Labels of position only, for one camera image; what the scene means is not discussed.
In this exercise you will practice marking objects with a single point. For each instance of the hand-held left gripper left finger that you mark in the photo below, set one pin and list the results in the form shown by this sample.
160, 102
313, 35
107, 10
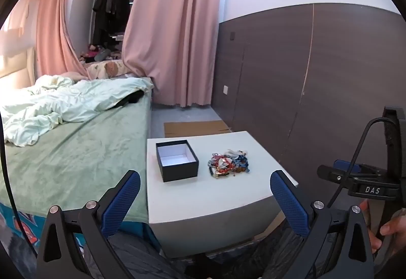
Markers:
122, 203

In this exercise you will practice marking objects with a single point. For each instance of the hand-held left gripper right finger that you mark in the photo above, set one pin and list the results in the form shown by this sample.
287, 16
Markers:
290, 206

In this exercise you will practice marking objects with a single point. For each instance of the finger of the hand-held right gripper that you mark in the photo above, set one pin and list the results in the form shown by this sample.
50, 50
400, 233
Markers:
347, 165
333, 175

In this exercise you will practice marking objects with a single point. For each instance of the black jewelry box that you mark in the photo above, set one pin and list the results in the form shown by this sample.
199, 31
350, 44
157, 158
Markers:
180, 171

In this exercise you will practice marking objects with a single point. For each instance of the pile of colourful jewelry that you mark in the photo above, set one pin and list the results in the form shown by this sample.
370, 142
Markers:
226, 163

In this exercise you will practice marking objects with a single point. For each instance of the person's right hand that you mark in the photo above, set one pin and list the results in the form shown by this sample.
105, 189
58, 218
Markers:
395, 223

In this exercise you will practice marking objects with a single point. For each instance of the bed with green sheet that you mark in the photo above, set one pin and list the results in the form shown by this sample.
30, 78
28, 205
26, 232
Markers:
82, 158

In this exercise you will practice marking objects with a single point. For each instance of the white table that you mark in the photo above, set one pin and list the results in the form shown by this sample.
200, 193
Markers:
222, 206

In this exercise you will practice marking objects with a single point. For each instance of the blue printed bed skirt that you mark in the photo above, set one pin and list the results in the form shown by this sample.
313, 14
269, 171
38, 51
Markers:
25, 225

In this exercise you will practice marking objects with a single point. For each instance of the flattened brown cardboard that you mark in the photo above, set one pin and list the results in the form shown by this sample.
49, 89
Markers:
193, 128

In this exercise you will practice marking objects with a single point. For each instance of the black garment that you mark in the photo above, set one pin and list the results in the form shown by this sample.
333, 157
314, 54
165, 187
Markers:
131, 98

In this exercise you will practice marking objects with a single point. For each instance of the pale green quilt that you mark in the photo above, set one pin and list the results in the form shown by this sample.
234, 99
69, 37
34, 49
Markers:
73, 98

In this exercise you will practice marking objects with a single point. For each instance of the patterned pillow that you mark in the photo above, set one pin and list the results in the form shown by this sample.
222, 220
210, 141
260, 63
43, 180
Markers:
109, 68

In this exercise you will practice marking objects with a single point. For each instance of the heap of stuffed toys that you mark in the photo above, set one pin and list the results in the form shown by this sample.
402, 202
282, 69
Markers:
95, 54

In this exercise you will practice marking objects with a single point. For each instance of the beige padded headboard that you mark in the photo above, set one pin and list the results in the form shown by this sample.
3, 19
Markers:
16, 66

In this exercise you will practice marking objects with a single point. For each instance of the wide pink curtain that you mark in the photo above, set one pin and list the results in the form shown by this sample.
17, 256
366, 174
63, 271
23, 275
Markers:
171, 28

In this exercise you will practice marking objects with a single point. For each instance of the narrow pink curtain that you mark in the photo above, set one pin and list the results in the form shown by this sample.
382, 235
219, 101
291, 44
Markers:
54, 28

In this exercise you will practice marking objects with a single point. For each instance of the dark hanging clothes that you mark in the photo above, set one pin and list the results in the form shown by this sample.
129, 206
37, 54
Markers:
107, 6

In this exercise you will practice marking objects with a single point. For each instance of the white wall outlet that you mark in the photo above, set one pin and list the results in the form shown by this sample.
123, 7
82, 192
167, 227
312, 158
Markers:
225, 89

